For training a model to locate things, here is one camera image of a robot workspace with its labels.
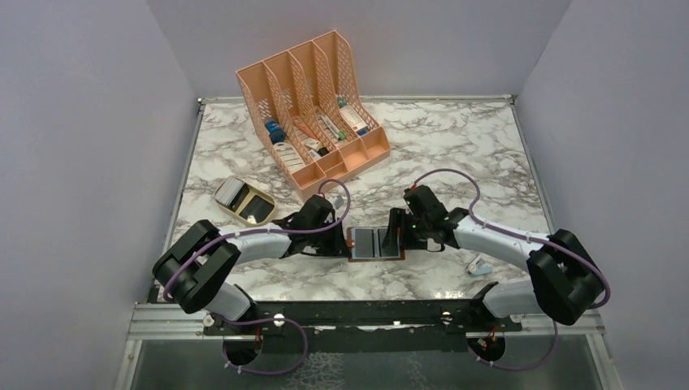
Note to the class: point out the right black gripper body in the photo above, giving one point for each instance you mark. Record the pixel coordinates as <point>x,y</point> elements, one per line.
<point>415,233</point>

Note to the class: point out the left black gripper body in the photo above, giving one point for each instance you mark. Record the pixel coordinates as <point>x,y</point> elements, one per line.
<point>326,241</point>

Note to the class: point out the brown leather card holder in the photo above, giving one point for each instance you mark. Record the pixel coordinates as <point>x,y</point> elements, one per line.
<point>376,258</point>

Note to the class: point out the stack of credit cards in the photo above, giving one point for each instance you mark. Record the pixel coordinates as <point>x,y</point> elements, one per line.
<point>231,193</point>

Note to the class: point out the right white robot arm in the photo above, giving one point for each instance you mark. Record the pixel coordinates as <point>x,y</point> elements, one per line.
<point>563,280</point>

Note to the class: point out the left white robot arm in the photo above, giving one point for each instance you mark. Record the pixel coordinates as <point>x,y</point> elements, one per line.
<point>193,271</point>

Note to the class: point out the black card in tray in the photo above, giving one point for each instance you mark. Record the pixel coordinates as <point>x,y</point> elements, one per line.
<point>257,211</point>

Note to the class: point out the small white blue object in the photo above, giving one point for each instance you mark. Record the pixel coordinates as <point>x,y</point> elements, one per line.
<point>478,267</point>

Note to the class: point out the white labelled box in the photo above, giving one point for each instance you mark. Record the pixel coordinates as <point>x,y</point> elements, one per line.
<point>289,156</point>

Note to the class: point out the tan oval tray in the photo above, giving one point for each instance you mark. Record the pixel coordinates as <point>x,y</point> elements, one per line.
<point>252,191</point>

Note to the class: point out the red white box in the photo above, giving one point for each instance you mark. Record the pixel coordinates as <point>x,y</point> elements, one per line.
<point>354,120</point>

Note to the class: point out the pink plastic file organizer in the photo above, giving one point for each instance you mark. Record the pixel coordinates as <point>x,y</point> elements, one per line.
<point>303,89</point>

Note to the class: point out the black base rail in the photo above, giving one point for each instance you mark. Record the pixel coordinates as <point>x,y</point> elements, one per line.
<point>286,327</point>

